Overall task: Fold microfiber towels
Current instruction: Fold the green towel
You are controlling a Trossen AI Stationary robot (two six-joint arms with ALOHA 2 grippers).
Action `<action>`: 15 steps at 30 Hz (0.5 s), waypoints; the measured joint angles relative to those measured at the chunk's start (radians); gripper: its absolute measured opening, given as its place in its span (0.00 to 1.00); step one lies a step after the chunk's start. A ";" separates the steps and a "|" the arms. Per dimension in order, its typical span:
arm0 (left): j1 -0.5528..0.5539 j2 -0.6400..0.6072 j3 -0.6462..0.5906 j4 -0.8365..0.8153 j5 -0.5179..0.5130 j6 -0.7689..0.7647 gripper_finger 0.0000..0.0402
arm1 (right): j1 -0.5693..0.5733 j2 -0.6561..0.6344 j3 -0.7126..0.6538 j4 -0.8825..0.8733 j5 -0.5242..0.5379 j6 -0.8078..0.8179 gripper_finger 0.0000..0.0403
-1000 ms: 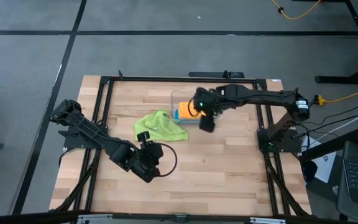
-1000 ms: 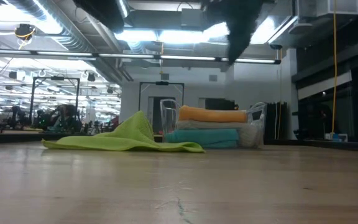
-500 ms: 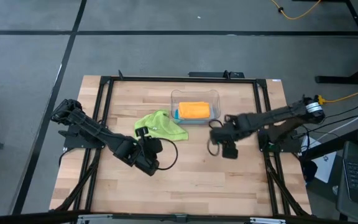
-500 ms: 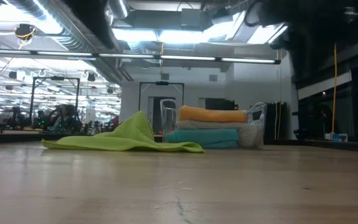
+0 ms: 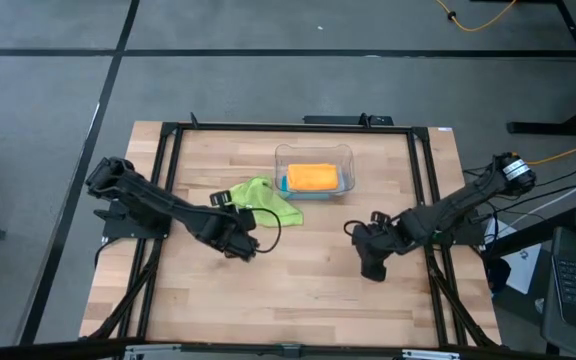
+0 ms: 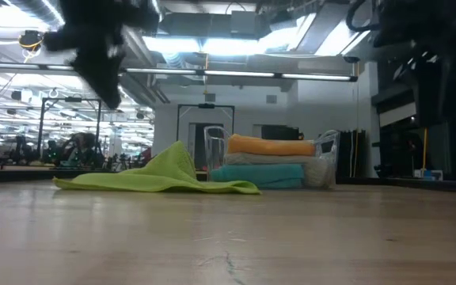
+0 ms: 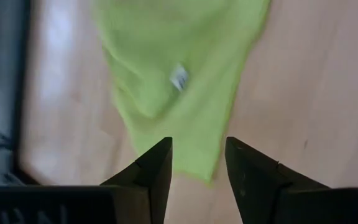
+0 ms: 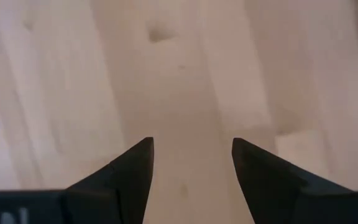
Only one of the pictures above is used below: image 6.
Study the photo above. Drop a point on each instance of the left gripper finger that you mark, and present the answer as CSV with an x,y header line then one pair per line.
x,y
103,83

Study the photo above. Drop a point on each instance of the green microfiber towel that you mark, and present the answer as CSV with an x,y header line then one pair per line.
x,y
164,174

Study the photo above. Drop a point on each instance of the grey microfiber towel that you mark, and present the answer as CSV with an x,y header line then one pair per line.
x,y
319,170

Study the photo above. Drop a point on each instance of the orange microfiber towel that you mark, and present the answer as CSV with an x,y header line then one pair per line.
x,y
271,146

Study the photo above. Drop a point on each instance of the teal microfiber towel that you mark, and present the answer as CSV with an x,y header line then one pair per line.
x,y
263,176

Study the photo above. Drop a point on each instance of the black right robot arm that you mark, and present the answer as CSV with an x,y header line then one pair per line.
x,y
430,20

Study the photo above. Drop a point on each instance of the person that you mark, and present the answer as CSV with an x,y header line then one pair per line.
x,y
80,144

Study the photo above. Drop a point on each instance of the blue box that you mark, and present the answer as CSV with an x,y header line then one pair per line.
x,y
434,175

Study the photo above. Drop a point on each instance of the grey hanging box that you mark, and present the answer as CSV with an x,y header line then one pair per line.
x,y
210,97

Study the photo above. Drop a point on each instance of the black stacked panels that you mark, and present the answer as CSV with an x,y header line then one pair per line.
x,y
354,154

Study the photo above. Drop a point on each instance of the clear plastic bin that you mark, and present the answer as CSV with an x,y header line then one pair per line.
x,y
214,146

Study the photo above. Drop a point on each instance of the long ceiling light bar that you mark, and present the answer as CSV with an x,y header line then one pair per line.
x,y
232,73

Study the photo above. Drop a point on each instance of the black aluminium table frame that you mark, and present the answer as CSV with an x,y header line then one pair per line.
x,y
410,185

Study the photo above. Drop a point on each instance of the grey wall box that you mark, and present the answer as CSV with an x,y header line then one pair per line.
x,y
271,99

